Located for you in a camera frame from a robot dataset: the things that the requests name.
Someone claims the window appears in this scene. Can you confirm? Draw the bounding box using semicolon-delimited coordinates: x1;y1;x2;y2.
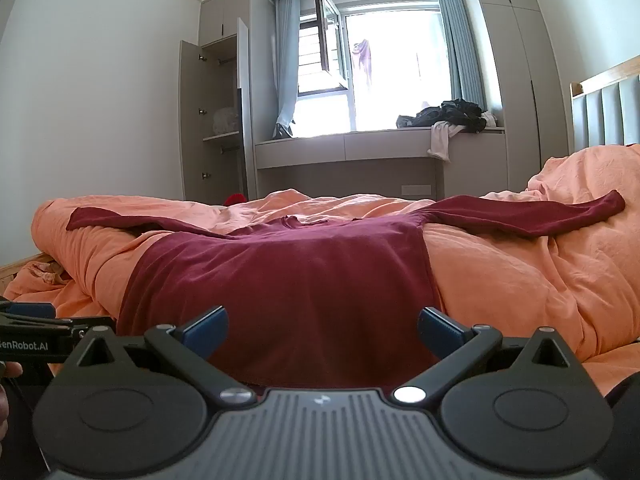
295;0;453;135

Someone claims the purple hanging garment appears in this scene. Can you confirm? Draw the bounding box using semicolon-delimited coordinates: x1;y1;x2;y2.
350;37;375;92

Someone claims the short blue-grey curtain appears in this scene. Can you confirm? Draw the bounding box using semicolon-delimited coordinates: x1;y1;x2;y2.
272;0;302;139

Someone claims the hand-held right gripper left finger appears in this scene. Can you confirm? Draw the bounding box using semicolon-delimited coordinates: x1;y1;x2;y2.
65;306;258;407

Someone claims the grey window seat cabinet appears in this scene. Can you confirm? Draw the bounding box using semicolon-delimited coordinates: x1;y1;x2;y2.
254;127;507;202

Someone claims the person's left hand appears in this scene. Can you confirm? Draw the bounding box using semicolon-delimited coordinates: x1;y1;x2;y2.
0;361;24;448

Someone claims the long blue-grey curtain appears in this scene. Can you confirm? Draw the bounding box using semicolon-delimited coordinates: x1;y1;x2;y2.
432;0;489;112

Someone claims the tall closed grey wardrobe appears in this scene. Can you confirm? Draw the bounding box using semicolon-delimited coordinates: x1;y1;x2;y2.
457;0;576;197

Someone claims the white garment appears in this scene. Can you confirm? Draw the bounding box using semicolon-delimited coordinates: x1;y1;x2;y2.
427;121;467;163

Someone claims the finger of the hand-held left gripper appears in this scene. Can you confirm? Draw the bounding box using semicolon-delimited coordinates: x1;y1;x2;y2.
0;301;57;321

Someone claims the maroon long-sleeve shirt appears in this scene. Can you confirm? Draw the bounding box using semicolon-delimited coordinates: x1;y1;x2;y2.
66;191;627;391

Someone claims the open grey wardrobe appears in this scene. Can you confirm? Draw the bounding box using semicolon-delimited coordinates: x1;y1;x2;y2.
179;0;252;204

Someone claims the pile of dark clothes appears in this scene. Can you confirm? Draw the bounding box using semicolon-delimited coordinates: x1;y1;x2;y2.
396;98;498;135

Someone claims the orange duvet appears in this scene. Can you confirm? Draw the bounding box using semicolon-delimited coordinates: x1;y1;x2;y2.
2;144;640;397

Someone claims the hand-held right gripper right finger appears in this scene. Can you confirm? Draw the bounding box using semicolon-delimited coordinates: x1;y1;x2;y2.
392;306;582;406

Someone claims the clear plastic bag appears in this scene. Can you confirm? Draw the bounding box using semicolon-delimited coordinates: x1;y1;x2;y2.
212;106;241;135

